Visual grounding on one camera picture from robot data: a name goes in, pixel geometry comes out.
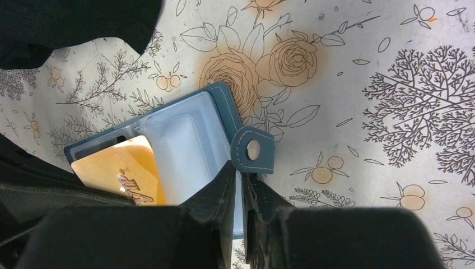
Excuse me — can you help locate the floral patterned table mat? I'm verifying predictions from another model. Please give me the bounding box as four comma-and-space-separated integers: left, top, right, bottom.
1, 1, 474, 268

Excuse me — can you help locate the blue leather card holder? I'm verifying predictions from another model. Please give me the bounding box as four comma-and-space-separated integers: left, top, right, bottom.
64, 82, 275, 239

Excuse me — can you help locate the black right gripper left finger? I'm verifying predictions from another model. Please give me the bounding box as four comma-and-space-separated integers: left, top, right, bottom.
16, 161, 236, 268

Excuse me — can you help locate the black crumpled cloth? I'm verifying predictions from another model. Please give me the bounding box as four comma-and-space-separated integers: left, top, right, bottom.
1, 0, 162, 70

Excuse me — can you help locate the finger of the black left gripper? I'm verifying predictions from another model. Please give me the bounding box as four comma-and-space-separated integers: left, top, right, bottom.
1, 135, 132, 257

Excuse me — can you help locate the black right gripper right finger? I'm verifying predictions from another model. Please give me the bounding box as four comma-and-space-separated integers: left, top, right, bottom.
241, 173, 443, 268

